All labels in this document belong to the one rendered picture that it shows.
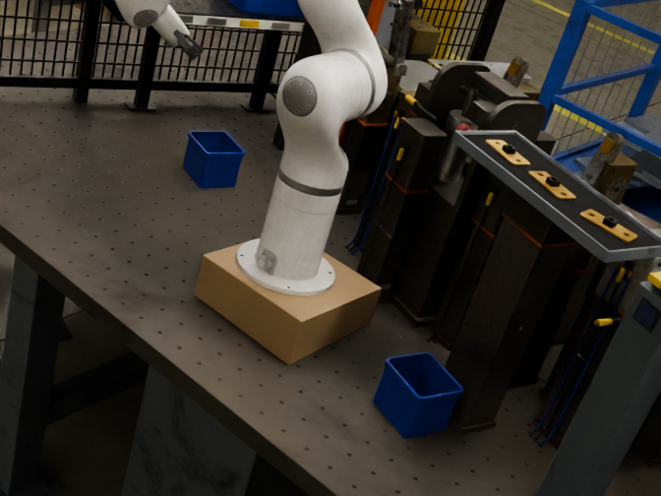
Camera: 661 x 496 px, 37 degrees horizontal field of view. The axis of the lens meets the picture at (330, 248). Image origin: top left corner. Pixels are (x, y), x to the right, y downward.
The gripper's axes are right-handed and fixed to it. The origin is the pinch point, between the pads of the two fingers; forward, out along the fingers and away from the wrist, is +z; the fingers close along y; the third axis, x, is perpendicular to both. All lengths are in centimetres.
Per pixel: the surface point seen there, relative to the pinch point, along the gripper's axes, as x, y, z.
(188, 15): 3.4, -11.4, 8.0
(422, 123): 25, 52, 1
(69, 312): -80, -14, 74
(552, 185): 32, 85, -19
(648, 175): 101, 15, 231
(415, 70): 36, 17, 43
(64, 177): -38.6, 5.7, 1.6
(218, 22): 7.6, -9.7, 14.5
